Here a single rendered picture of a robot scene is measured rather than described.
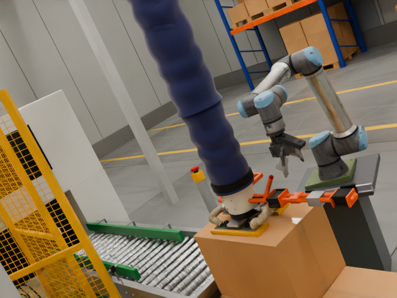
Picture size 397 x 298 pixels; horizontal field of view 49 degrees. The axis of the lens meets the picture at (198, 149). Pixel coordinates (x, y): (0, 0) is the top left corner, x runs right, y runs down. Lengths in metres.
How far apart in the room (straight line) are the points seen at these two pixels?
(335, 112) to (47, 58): 9.98
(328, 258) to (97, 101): 10.43
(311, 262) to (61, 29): 10.80
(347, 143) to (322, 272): 0.83
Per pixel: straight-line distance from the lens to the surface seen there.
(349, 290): 2.34
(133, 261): 3.66
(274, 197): 2.14
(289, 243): 2.12
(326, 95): 2.60
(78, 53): 12.36
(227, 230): 2.32
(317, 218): 2.28
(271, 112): 1.89
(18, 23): 12.00
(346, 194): 1.91
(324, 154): 2.83
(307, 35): 10.37
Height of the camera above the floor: 1.94
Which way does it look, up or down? 14 degrees down
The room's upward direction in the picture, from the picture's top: 25 degrees counter-clockwise
